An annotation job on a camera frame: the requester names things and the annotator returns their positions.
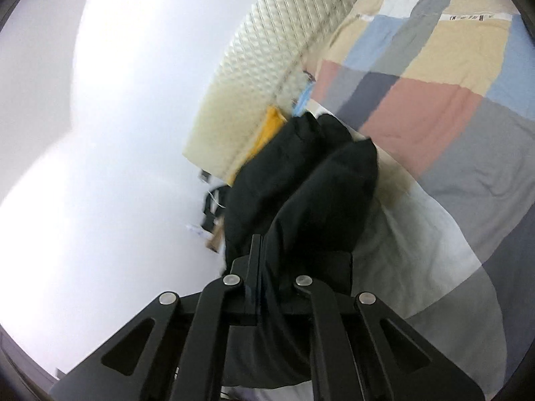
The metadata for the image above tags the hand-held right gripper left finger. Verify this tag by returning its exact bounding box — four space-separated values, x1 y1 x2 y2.
50 234 262 401

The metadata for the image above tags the yellow pillow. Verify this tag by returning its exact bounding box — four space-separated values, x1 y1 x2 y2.
246 106 289 163

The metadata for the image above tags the bed with checkered quilt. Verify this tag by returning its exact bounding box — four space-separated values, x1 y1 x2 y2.
226 0 532 401

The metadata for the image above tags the black puffer jacket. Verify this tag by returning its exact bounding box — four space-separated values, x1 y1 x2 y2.
221 113 379 389

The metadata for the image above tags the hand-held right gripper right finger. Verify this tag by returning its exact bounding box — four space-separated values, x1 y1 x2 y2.
295 253 486 401

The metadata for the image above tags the black bag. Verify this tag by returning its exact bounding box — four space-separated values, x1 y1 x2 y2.
203 186 231 230

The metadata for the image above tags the cream quilted headboard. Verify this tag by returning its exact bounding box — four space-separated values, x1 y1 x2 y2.
183 0 389 186

